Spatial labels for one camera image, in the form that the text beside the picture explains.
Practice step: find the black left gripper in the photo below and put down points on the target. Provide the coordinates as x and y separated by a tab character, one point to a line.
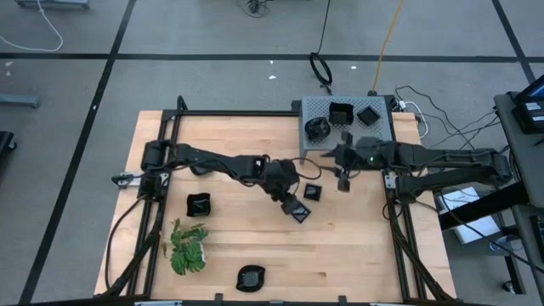
282	174

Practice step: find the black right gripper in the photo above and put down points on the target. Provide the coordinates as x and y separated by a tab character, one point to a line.
365	155

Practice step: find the black small square plate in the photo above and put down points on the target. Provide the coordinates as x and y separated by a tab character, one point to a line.
302	212
368	115
313	192

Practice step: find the black deep angular plate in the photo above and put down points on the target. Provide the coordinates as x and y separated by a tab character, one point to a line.
317	127

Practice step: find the black deep square plate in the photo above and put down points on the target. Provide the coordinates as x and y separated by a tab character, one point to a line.
341	113

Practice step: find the black leaf-shaped round plate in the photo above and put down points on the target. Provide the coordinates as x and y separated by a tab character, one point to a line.
251	278

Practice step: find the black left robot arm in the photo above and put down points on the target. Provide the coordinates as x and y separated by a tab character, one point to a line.
204	155

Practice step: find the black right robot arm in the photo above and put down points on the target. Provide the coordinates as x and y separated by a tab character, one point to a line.
446	163

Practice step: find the grey metal table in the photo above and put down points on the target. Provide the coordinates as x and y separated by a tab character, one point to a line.
316	106

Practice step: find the black wavy-edged square plate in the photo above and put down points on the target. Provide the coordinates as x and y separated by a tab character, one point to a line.
198	204

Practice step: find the black edge clamp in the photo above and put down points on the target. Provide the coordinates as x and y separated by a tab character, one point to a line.
219	297
341	299

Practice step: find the green plant in white pot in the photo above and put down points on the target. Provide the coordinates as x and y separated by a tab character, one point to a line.
187	251

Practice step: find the white box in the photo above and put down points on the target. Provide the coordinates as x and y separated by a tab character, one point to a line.
480	231

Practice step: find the dark side table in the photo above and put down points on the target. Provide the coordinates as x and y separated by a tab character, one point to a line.
518	161

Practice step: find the black desktop device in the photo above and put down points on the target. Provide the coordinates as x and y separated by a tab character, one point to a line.
529	117

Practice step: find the large flat monitor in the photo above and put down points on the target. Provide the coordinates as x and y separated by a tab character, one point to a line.
533	91

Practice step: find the black floor object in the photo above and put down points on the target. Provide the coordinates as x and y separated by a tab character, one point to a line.
6	146

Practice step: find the grey stand foot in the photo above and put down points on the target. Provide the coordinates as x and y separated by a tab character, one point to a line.
19	101

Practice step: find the grey cart base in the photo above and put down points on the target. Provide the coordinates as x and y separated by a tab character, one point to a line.
51	3

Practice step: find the grey metal mounting bracket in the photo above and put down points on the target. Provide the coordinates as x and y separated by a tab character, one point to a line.
390	180
127	179

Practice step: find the black aluminium table frame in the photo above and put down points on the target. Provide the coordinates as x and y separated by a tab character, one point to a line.
238	113

